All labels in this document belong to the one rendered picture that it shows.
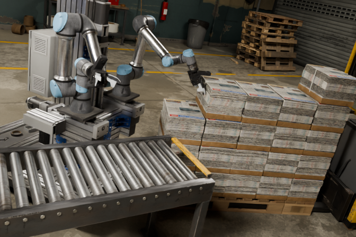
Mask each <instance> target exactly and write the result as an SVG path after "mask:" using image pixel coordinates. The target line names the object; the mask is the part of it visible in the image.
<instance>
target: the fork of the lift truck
mask: <svg viewBox="0 0 356 237"><path fill-rule="evenodd" d="M314 203H315V204H314V207H313V209H312V211H314V212H329V207H328V206H327V205H326V204H325V203H324V202H314ZM229 206H231V207H246V208H262V209H266V208H267V204H247V203H229Z"/></svg>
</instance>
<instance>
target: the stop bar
mask: <svg viewBox="0 0 356 237"><path fill-rule="evenodd" d="M171 140H172V141H173V142H174V143H175V144H176V145H177V146H178V147H179V148H180V149H181V150H182V151H183V153H184V154H185V155H186V156H187V157H188V158H189V159H190V160H191V161H192V162H193V163H194V164H195V165H196V166H197V167H198V168H199V169H200V170H201V171H202V172H203V173H204V174H205V175H206V176H207V177H211V176H212V173H211V172H210V171H209V170H208V169H207V168H206V167H205V166H204V165H203V164H202V163H201V162H200V161H199V160H198V159H197V158H196V157H195V156H194V155H193V154H192V153H191V152H190V151H189V150H188V149H187V148H186V147H185V146H184V145H183V144H182V143H181V142H180V141H179V140H178V139H177V138H176V137H173V138H171Z"/></svg>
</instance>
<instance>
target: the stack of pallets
mask: <svg viewBox="0 0 356 237"><path fill-rule="evenodd" d="M255 14H257V16H255ZM251 19H253V20H254V21H251ZM293 21H296V24H293ZM302 23H303V21H301V20H297V19H293V18H290V17H286V16H282V15H275V14H269V13H262V12H255V11H249V14H248V16H245V20H244V21H243V22H242V27H243V28H242V29H243V30H242V35H241V38H242V41H241V43H238V46H237V50H236V54H237V57H236V59H238V60H245V61H244V62H245V63H254V67H261V59H262V57H261V51H262V49H261V47H262V38H278V39H285V37H289V39H290V40H294V39H295V36H294V35H293V34H294V32H295V31H297V28H298V26H302ZM248 25H251V26H248ZM276 25H278V26H276ZM288 25H289V26H291V29H288ZM248 31H251V32H248ZM284 31H288V34H285V33H284ZM247 36H249V37H250V38H248V37H247ZM247 42H250V43H247ZM244 47H245V48H244ZM242 52H244V53H242Z"/></svg>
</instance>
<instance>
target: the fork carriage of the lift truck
mask: <svg viewBox="0 0 356 237"><path fill-rule="evenodd" d="M353 195H354V192H353V191H352V190H351V189H350V188H349V187H348V186H347V185H346V184H345V183H344V182H343V181H342V180H341V179H339V178H338V177H337V176H336V175H335V174H334V173H333V172H332V171H331V170H330V169H328V170H327V172H326V175H325V179H324V180H323V185H322V187H321V188H320V191H319V193H318V196H317V197H318V198H319V200H320V201H321V202H324V203H325V204H326V205H327V206H328V207H329V211H330V212H331V214H332V215H333V216H334V217H335V218H336V219H337V221H343V219H344V217H345V214H346V212H347V210H348V207H349V205H350V202H351V200H352V198H353Z"/></svg>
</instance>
